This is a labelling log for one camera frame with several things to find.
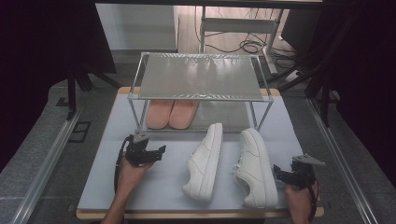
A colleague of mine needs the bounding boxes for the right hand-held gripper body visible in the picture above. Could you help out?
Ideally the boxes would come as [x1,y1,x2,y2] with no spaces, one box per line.
[290,153,327,190]

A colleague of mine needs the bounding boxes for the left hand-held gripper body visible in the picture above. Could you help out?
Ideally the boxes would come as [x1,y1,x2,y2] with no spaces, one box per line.
[124,130,157,168]

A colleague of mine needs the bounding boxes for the white sneaker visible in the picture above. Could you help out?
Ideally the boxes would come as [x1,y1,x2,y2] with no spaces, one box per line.
[233,128,279,209]
[181,122,224,201]

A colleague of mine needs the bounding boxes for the metal shoe rack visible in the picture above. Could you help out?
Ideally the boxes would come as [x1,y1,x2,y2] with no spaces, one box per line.
[127,51,275,134]

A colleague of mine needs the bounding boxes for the person's right hand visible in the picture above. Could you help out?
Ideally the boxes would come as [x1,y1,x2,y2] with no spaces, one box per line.
[285,180,319,217]

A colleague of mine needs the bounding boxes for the person's left hand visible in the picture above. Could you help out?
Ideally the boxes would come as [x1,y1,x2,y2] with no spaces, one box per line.
[116,155,154,194]

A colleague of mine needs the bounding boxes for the black tripod stand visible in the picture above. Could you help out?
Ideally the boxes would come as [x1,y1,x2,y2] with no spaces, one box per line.
[57,69,120,120]

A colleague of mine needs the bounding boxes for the white power strip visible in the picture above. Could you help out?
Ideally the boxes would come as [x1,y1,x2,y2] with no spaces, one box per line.
[284,69,304,83]

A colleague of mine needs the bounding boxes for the dark curtain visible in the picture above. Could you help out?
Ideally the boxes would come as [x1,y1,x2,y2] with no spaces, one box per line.
[320,0,396,188]
[0,0,118,172]

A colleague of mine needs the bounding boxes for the white cabinet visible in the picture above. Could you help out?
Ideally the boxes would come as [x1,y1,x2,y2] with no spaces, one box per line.
[94,3,180,52]

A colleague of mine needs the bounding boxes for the black monitor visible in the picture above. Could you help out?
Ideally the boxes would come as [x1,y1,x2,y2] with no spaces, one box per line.
[279,8,323,59]

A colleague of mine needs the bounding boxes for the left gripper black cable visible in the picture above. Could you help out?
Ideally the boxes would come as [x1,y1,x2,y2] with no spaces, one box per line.
[113,136,133,194]

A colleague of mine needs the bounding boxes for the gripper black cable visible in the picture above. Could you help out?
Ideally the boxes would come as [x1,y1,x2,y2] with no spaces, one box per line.
[306,178,320,224]
[113,136,133,194]

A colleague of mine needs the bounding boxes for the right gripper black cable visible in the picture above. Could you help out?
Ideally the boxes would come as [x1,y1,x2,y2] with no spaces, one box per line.
[306,178,320,224]

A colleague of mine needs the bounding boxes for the black floor frame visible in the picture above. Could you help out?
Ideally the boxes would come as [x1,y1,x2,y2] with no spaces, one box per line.
[68,120,92,144]

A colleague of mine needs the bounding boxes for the black floor cables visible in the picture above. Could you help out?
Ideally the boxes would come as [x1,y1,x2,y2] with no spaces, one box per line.
[194,6,297,56]

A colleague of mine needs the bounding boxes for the white desk frame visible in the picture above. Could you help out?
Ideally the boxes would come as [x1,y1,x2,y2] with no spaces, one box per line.
[199,6,286,76]

